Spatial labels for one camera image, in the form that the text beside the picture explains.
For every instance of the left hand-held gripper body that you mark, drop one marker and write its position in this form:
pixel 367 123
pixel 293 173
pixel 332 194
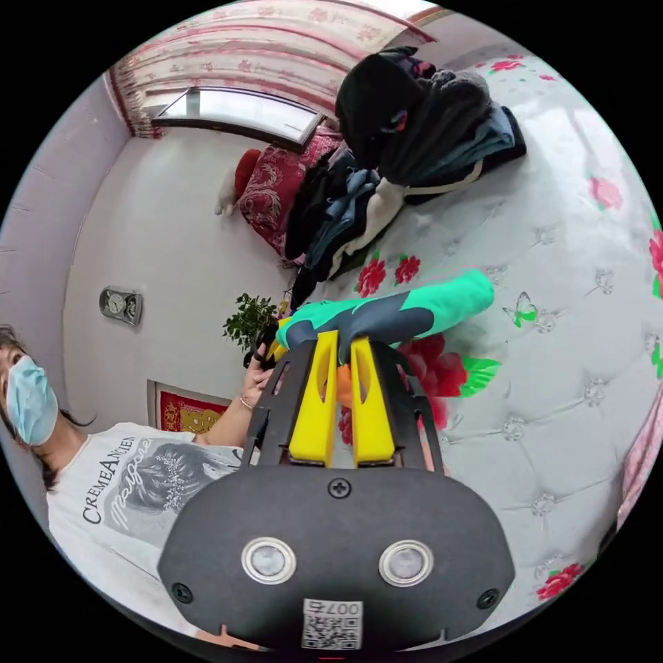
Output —
pixel 266 339

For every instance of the green short sleeve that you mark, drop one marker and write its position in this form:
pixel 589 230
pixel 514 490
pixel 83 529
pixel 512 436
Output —
pixel 450 300

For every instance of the person's left hand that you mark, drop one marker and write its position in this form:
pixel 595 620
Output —
pixel 259 380

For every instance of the pink flowered curtain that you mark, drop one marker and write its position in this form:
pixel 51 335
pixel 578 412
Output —
pixel 259 46

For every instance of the green potted plant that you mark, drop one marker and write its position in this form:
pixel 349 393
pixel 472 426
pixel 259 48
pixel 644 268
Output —
pixel 251 318

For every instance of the person's left forearm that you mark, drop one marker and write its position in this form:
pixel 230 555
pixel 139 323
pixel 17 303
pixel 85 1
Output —
pixel 225 427

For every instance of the window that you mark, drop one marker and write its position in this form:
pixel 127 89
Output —
pixel 243 111

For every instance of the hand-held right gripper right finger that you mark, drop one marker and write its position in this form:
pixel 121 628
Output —
pixel 370 414

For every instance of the red and gold framed picture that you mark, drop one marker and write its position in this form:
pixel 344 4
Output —
pixel 189 412

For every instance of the person's body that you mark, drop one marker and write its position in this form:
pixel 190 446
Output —
pixel 103 492

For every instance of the bed with white flowered quilt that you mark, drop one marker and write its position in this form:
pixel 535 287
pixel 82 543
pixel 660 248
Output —
pixel 544 388

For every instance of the red and white plush toy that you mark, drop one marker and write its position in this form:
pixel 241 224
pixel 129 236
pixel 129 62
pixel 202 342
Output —
pixel 235 181

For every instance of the red patterned pillow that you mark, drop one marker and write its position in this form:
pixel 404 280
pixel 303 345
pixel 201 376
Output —
pixel 269 191

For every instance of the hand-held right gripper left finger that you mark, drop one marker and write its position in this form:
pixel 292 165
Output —
pixel 316 414

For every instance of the silver wall clock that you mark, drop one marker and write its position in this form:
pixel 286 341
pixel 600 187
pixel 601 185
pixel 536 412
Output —
pixel 120 305

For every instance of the pile of clothes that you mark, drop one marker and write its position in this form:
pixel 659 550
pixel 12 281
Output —
pixel 414 129

